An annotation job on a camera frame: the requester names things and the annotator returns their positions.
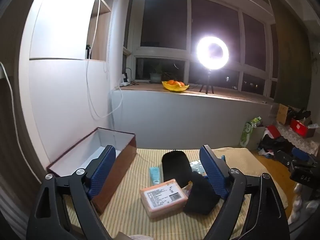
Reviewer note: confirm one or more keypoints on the dark curtain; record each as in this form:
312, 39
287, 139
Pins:
295, 55

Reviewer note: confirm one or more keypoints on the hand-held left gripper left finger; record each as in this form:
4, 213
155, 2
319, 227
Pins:
102, 171

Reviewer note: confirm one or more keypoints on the black fabric pouch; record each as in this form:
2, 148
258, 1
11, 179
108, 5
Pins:
173, 166

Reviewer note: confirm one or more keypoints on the window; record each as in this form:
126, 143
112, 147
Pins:
165, 20

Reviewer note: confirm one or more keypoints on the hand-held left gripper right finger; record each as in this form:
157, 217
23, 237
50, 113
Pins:
212, 172

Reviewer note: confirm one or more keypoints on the orange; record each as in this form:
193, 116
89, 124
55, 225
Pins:
171, 82
180, 83

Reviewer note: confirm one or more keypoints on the green tissue pack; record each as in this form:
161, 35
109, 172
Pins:
246, 131

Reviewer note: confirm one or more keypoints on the wooden wall shelf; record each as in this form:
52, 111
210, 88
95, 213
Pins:
98, 30

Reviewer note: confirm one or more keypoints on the black knitted glove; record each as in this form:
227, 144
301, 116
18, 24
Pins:
200, 196

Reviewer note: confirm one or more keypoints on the white power strip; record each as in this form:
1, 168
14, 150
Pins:
124, 83

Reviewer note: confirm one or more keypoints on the black tripod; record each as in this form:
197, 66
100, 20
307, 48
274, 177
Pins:
207, 86

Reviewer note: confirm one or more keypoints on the white knitted cloth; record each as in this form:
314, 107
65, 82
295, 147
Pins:
303, 210

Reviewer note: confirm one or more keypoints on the dark red cardboard box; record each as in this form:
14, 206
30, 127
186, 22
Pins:
75, 155

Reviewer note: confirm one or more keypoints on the silver foil packet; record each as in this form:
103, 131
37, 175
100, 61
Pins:
197, 167

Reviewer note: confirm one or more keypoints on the orange tissue pack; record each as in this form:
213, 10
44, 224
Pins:
162, 200

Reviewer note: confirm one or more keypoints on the blue fleece cloth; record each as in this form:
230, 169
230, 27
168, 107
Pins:
223, 158

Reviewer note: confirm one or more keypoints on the yellow striped mat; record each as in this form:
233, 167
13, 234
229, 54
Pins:
130, 205

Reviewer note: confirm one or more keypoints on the lace cloth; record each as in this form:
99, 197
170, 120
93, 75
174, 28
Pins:
303, 143

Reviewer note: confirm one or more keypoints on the brown cardboard box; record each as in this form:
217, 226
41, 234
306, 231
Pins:
282, 113

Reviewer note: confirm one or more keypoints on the pile of clothes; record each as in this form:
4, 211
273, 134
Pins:
271, 140

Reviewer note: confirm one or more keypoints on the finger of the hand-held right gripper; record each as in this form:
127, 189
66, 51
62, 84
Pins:
300, 153

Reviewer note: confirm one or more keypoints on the yellow fruit bowl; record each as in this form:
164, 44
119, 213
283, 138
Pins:
175, 87

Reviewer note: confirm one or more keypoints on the teal tube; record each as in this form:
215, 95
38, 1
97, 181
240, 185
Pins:
155, 175

